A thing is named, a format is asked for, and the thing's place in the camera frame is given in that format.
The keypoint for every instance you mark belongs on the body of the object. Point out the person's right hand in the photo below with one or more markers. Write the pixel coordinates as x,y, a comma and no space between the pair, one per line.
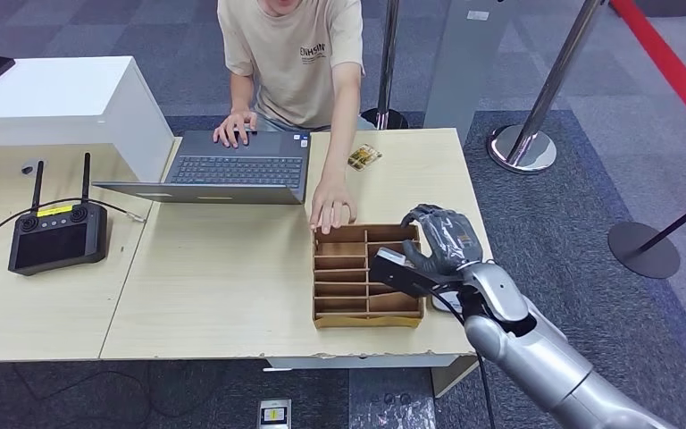
233,122

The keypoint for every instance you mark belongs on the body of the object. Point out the person's left hand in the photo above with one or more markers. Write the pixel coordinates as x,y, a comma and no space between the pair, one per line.
332,204

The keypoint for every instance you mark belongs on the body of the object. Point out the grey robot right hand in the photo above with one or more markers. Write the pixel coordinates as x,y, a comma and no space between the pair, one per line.
452,243

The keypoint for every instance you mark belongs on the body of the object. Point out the brown wooden compartment tray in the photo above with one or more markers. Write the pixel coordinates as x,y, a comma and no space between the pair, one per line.
340,251

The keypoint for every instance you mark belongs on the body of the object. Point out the person's right forearm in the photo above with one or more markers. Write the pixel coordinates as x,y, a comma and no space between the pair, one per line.
242,95

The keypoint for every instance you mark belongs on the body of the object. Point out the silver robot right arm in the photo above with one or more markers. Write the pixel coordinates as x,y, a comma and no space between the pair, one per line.
544,361

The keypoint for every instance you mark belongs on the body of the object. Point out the person's left forearm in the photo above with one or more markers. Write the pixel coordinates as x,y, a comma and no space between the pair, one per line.
343,136

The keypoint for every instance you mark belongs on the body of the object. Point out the gold patterned card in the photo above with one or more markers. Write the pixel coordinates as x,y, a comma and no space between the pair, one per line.
365,157

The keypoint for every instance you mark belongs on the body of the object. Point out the person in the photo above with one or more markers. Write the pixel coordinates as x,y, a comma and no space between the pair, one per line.
295,71

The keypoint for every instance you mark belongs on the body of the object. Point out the grey open laptop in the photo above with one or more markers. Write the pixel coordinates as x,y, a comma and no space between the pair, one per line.
236,173

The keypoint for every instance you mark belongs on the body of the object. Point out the white desk underframe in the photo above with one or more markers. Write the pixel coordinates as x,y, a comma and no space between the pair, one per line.
443,376

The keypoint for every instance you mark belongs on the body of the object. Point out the plastic film covered base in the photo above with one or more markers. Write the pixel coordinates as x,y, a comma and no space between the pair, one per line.
390,408

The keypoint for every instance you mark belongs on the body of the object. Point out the white counter box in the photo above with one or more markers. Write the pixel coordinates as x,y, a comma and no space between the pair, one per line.
53,89

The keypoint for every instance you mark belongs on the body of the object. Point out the steel floor socket plate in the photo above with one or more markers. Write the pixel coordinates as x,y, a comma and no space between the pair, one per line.
274,414

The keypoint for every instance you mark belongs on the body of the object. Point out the black remote controller with antennas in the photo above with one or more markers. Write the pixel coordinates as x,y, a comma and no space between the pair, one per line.
53,244

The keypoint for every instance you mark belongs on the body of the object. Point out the red barrier belt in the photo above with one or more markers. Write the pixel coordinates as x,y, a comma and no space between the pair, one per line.
674,68

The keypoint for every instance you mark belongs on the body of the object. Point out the black white wrist camera box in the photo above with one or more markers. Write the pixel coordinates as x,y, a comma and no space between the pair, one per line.
402,278

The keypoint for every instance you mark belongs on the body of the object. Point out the chrome stanchion post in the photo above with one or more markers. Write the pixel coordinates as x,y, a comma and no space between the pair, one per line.
523,149

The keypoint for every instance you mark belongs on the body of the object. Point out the black stanchion post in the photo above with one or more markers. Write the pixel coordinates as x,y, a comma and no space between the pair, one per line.
645,248

